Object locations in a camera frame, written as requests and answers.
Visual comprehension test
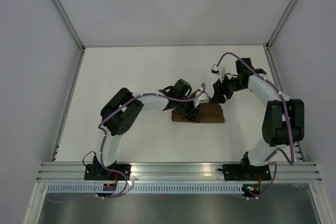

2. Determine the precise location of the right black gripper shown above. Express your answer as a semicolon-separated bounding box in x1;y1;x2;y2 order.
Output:
211;73;245;104

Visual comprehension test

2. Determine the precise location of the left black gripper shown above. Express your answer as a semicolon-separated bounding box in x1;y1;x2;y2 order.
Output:
176;97;202;124

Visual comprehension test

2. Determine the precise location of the brown cloth napkin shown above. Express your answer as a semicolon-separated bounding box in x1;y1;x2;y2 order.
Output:
171;96;225;123

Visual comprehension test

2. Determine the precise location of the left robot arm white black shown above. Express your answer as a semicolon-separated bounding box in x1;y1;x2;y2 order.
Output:
96;79;206;180

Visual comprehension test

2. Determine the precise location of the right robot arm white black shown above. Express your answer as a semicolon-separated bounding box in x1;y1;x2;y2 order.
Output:
211;58;305;181

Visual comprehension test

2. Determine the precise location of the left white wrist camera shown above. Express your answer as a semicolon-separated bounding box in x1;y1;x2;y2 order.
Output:
193;91;209;107

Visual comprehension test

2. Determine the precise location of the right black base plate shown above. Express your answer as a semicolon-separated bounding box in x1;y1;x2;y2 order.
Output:
219;164;271;182

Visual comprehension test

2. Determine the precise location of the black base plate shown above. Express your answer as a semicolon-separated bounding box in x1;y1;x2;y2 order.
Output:
219;164;271;182
84;163;131;181

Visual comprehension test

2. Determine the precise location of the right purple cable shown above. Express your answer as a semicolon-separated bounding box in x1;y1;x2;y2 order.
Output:
214;52;295;201

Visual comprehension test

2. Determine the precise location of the purple cable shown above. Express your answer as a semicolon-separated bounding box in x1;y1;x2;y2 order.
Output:
47;83;207;204
214;52;295;201

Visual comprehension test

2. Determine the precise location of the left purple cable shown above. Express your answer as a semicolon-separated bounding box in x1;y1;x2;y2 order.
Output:
47;83;207;204

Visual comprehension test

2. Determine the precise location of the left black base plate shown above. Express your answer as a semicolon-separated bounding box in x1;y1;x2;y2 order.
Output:
84;163;131;181

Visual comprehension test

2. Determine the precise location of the right aluminium frame post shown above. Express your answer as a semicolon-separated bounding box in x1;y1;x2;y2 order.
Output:
265;0;298;50

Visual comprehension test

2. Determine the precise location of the aluminium frame post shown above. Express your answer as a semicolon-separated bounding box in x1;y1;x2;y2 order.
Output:
51;0;85;52
265;0;298;50

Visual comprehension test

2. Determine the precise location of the aluminium front rail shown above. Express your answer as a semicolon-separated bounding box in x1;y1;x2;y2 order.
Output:
35;162;322;184

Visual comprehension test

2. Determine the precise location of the left aluminium frame post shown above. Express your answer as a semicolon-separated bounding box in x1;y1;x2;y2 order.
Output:
51;0;85;52

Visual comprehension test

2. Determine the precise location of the white slotted cable duct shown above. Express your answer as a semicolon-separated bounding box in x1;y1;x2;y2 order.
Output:
47;183;243;194

